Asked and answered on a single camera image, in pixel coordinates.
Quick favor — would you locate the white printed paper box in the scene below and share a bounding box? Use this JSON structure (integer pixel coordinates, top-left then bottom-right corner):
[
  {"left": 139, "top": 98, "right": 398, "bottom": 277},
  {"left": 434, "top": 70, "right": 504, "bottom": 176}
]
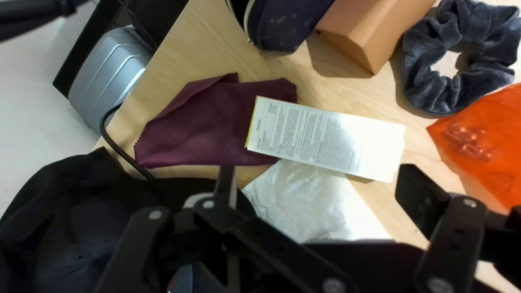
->
[{"left": 244, "top": 96, "right": 408, "bottom": 186}]

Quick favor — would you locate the maroon cloth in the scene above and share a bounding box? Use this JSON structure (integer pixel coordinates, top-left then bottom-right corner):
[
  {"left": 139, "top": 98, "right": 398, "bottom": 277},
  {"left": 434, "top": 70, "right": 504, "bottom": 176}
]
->
[{"left": 133, "top": 72, "right": 299, "bottom": 171}]

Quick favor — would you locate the clear white plastic bag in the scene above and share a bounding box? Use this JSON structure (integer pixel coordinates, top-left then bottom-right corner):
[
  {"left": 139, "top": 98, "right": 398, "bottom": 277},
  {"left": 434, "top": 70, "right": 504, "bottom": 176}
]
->
[{"left": 240, "top": 160, "right": 393, "bottom": 246}]

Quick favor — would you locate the black cable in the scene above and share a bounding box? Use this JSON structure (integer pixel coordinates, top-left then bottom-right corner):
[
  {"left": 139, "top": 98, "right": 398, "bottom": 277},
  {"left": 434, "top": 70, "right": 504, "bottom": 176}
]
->
[{"left": 99, "top": 105, "right": 159, "bottom": 183}]

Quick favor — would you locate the navy dotted pouch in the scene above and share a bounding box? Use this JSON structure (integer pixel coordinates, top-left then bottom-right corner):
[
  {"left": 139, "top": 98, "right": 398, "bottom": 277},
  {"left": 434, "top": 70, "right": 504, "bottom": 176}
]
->
[{"left": 229, "top": 0, "right": 335, "bottom": 56}]

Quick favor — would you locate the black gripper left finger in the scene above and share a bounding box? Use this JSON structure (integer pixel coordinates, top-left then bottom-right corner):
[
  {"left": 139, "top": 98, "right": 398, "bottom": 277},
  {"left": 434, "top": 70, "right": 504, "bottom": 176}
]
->
[{"left": 94, "top": 165, "right": 354, "bottom": 293}]

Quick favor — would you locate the brown cardboard box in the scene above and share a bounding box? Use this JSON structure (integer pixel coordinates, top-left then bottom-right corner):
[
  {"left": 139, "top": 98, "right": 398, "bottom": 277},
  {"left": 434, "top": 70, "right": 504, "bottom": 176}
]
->
[{"left": 314, "top": 0, "right": 439, "bottom": 77}]

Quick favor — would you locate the orange plastic bag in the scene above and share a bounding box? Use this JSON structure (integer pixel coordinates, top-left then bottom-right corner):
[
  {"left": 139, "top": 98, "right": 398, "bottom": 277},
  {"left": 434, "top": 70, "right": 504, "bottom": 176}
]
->
[{"left": 426, "top": 83, "right": 521, "bottom": 215}]

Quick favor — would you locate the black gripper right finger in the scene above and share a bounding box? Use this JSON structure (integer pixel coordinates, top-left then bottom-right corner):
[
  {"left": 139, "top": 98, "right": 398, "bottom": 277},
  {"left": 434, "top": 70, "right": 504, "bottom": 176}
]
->
[{"left": 393, "top": 163, "right": 521, "bottom": 293}]

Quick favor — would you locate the grey ribbed case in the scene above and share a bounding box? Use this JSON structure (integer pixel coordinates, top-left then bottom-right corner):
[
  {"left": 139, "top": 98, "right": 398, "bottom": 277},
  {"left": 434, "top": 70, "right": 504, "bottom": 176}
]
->
[{"left": 66, "top": 25, "right": 154, "bottom": 135}]

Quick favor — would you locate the grey velvet scrunchie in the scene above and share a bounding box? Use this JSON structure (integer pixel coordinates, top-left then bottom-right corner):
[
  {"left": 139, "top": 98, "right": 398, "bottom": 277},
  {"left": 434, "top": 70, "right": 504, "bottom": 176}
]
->
[{"left": 401, "top": 0, "right": 521, "bottom": 118}]

